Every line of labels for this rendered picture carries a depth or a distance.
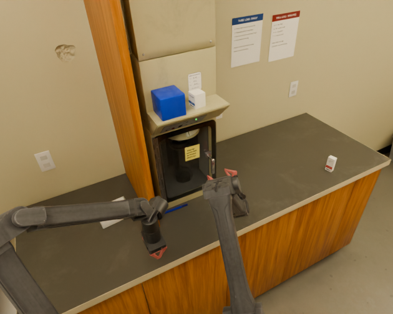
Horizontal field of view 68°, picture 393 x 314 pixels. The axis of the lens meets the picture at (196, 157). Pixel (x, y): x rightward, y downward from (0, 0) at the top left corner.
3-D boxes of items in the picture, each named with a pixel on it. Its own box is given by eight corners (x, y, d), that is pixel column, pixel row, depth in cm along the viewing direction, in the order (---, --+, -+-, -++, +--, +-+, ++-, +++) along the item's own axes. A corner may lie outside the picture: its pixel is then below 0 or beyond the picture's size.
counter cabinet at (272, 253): (68, 299, 212) (17, 215, 159) (289, 199, 283) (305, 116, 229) (85, 404, 164) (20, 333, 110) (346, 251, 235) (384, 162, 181)
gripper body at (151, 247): (157, 227, 113) (155, 214, 109) (167, 247, 106) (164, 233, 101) (141, 234, 111) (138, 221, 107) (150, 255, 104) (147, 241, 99)
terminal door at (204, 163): (163, 204, 148) (152, 137, 124) (215, 183, 159) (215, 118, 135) (163, 204, 148) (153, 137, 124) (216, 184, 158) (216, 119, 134)
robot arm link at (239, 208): (203, 198, 87) (239, 190, 85) (201, 180, 90) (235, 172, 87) (229, 220, 126) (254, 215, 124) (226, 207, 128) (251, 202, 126)
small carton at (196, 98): (188, 104, 121) (188, 91, 117) (199, 101, 123) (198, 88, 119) (194, 109, 117) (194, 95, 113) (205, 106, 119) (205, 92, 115)
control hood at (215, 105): (150, 133, 123) (146, 112, 117) (216, 113, 134) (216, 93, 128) (160, 146, 115) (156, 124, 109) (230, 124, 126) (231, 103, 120)
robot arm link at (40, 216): (-4, 238, 70) (15, 230, 64) (-6, 214, 71) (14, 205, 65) (134, 218, 105) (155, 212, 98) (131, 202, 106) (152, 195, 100)
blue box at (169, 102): (153, 111, 117) (150, 90, 112) (176, 104, 121) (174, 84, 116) (162, 121, 110) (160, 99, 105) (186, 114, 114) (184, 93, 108)
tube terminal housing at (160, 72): (146, 182, 169) (119, 45, 123) (196, 165, 180) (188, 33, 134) (162, 210, 151) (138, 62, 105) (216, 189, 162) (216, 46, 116)
